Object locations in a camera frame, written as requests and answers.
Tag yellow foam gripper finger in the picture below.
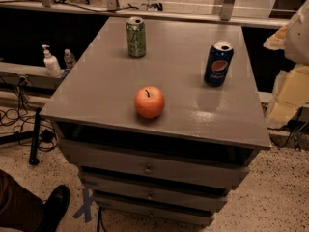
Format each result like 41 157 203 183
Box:
263 25 309 129

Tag green soda can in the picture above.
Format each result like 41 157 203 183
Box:
126 16 146 58

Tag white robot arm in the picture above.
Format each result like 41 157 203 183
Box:
263 0 309 129

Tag blue Pepsi can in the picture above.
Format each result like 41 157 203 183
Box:
204 41 234 87

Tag red apple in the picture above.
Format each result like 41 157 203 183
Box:
134 86 165 119

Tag middle drawer with knob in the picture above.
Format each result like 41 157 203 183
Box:
78 168 226 213

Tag drawer with knob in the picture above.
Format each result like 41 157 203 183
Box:
93 192 213 226
78 168 226 213
59 139 248 189

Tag top drawer with knob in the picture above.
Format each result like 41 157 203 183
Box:
59 139 248 189

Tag bottom drawer with knob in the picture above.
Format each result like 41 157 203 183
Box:
93 192 213 226

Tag clear plastic bottle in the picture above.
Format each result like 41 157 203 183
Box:
64 49 76 69

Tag blue tape cross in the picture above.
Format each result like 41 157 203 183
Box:
72 187 98 224

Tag white pump dispenser bottle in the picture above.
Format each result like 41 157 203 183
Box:
42 44 62 77

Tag black shoe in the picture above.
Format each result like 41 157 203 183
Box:
34 185 70 232

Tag black stand pole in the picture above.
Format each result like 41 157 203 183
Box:
29 108 41 165

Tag brown trouser leg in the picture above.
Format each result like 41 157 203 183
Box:
0 170 44 232

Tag black floor cables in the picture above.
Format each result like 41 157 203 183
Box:
0 75 58 153

